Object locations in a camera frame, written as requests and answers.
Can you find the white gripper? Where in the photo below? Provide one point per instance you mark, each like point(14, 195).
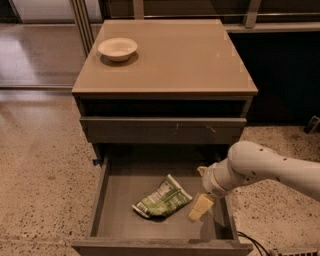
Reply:
point(209, 183)

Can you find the green jalapeno chip bag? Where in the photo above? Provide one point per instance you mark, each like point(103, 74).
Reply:
point(167, 199)

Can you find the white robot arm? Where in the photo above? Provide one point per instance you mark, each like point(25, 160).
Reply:
point(247, 163)

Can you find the open grey middle drawer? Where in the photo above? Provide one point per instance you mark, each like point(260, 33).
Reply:
point(116, 230)

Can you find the brown drawer cabinet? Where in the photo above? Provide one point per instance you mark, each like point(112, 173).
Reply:
point(181, 69)

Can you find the closed grey top drawer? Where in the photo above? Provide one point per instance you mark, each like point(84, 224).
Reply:
point(162, 130)

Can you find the grey power strip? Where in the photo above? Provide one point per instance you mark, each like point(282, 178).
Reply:
point(295, 252)

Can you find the small black floor object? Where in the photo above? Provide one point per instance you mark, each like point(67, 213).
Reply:
point(312, 125)

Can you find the white ceramic bowl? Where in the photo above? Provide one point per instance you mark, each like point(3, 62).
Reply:
point(117, 49)

